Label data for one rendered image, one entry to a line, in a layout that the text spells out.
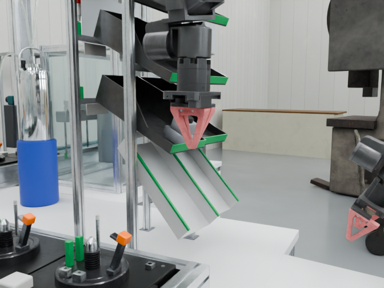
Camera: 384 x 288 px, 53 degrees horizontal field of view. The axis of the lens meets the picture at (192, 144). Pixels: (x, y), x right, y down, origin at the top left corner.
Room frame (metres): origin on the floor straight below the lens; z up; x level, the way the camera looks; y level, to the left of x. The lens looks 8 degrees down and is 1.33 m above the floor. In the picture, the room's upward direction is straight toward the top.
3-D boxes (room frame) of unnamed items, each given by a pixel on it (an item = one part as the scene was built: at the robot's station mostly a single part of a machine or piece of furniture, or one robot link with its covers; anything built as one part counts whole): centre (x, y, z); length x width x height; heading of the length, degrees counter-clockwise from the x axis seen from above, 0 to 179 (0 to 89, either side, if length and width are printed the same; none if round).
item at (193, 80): (0.67, 0.00, 1.35); 0.10 x 0.07 x 0.07; 154
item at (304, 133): (8.62, -2.00, 0.46); 2.58 x 0.83 x 0.92; 56
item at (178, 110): (0.68, -0.01, 1.28); 0.07 x 0.07 x 0.09; 64
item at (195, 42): (0.67, 0.00, 1.41); 0.07 x 0.06 x 0.07; 50
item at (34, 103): (1.61, 0.65, 1.32); 0.14 x 0.14 x 0.38
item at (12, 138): (1.92, 0.88, 1.18); 0.07 x 0.07 x 0.26; 64
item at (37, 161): (1.61, 0.65, 0.99); 0.16 x 0.16 x 0.27
